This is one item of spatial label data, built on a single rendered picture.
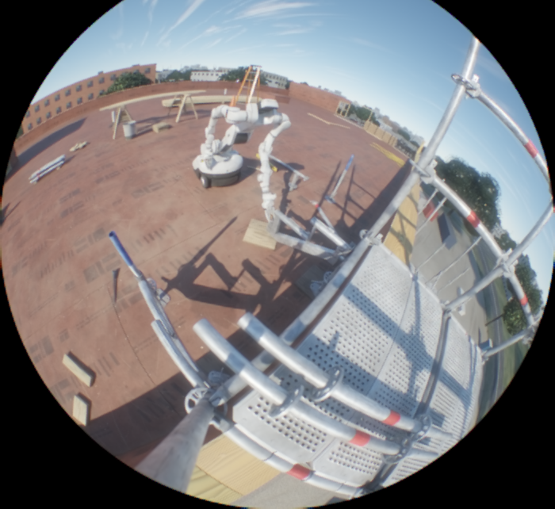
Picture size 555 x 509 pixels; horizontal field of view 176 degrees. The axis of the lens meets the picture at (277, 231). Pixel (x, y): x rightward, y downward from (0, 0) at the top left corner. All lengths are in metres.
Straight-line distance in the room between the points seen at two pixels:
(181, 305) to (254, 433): 1.06
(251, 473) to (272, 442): 0.19
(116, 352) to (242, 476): 1.16
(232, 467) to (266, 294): 1.21
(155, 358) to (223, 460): 0.91
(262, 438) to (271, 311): 1.02
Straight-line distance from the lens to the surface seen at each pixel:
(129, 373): 1.51
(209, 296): 1.42
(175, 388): 1.39
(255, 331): 0.49
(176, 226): 1.85
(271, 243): 1.70
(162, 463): 0.23
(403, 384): 0.87
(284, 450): 0.65
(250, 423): 0.59
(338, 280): 0.76
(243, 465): 0.73
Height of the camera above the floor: 1.32
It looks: 46 degrees down
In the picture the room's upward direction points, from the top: 20 degrees clockwise
